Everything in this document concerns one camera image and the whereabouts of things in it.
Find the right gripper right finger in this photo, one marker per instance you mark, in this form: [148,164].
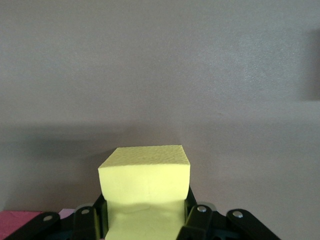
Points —
[200,222]

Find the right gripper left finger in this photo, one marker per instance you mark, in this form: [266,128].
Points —
[85,222]

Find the pink foam cube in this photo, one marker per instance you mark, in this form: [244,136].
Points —
[66,213]

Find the red foam cube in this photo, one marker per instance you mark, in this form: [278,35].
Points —
[12,225]

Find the yellow foam cube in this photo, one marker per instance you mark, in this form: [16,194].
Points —
[145,175]

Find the brown table cover mat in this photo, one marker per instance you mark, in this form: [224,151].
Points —
[150,75]

